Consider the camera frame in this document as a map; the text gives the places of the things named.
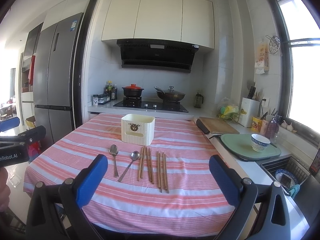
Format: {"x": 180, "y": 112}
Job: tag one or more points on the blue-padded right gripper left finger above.
{"x": 43, "y": 220}

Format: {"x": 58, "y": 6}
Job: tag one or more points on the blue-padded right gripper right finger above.
{"x": 272, "y": 220}

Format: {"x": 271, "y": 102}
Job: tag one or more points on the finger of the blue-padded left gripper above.
{"x": 9, "y": 124}

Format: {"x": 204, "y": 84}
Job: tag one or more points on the steel spoon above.
{"x": 135, "y": 155}
{"x": 114, "y": 151}

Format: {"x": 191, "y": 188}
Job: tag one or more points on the person's left hand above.
{"x": 4, "y": 190}

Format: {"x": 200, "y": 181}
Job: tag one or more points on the sink with dishes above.
{"x": 290, "y": 172}

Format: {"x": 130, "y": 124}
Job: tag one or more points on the blue white bowl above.
{"x": 259, "y": 142}

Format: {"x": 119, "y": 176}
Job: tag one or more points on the grey refrigerator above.
{"x": 52, "y": 86}

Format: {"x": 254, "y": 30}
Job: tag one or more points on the green cutting board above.
{"x": 240, "y": 146}

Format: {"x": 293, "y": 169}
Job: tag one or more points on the spice jar rack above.
{"x": 100, "y": 99}

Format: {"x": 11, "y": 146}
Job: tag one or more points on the yellow snack box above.
{"x": 256, "y": 124}

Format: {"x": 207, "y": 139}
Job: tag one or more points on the sauce bottles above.
{"x": 110, "y": 91}

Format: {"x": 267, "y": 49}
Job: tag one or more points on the pink striped tablecloth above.
{"x": 195, "y": 206}

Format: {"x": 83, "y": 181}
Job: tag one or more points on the white knife block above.
{"x": 248, "y": 109}

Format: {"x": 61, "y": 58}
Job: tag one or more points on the cream utensil holder box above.
{"x": 137, "y": 129}

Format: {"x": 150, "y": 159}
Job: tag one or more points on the wooden cutting board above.
{"x": 214, "y": 126}

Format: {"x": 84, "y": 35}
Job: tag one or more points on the yellow green bag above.
{"x": 227, "y": 110}

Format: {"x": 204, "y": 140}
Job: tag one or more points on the black pot red lid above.
{"x": 132, "y": 91}

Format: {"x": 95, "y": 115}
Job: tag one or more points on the dark glass kettle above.
{"x": 198, "y": 100}

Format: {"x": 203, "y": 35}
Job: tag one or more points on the black gas stove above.
{"x": 152, "y": 105}

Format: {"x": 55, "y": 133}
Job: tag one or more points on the black wok glass lid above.
{"x": 169, "y": 94}

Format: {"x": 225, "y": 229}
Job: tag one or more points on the black range hood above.
{"x": 157, "y": 54}

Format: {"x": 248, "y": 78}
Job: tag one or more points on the white upper cabinets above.
{"x": 188, "y": 21}

